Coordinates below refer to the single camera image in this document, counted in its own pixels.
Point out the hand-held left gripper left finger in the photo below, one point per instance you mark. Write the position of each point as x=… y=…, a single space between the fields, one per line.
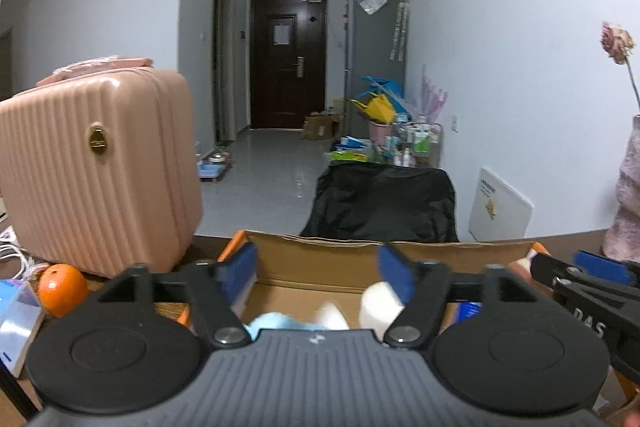
x=242 y=274

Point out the folded white umbrella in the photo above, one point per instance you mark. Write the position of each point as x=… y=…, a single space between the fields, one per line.
x=400 y=27

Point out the blue tissue pack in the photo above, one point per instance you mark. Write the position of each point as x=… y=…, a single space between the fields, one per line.
x=17 y=327

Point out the brown cardboard carton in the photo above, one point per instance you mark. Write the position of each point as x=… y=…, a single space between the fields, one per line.
x=320 y=128

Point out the grey refrigerator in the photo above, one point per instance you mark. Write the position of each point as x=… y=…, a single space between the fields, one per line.
x=372 y=52

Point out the blue plush toy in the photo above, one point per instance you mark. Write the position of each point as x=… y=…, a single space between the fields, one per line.
x=272 y=324

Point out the pink bucket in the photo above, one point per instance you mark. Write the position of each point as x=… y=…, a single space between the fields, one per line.
x=381 y=133

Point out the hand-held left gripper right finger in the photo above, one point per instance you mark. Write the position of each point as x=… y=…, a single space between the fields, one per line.
x=395 y=272

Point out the orange fruit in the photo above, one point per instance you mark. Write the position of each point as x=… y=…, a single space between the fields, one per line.
x=62 y=289

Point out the blue pet feeder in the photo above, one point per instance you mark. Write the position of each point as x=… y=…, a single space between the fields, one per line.
x=215 y=167

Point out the black covered chair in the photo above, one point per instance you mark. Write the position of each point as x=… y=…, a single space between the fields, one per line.
x=385 y=202

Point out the pink folded cloth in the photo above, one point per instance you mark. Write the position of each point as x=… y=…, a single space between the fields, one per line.
x=95 y=67

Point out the dried pink rose bouquet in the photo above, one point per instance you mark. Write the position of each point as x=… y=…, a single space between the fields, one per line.
x=620 y=39

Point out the white wall outlet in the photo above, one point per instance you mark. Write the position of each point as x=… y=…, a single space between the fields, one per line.
x=455 y=122

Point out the green and blue packages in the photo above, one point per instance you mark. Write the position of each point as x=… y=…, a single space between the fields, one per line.
x=350 y=149

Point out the white paper notice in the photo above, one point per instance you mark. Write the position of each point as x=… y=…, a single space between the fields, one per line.
x=280 y=35

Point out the side door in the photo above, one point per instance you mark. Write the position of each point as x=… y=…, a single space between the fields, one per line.
x=224 y=57

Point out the pink ribbed suitcase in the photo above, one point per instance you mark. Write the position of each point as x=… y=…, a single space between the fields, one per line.
x=100 y=177

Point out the orange cardboard box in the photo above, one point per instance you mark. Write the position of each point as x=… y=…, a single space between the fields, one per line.
x=320 y=262

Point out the dark wooden entrance door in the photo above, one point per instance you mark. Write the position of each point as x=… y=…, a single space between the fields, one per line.
x=287 y=77

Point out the purple wing decoration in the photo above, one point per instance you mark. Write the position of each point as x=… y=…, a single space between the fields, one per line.
x=434 y=99

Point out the clear plastic bag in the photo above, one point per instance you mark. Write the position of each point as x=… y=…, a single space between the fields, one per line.
x=372 y=3

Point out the metal cart with bottles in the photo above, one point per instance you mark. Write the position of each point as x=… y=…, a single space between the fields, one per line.
x=420 y=144

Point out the white flat panel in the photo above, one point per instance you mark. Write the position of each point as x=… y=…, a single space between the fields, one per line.
x=500 y=207

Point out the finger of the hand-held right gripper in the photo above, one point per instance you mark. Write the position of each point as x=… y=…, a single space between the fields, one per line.
x=552 y=268
x=605 y=268

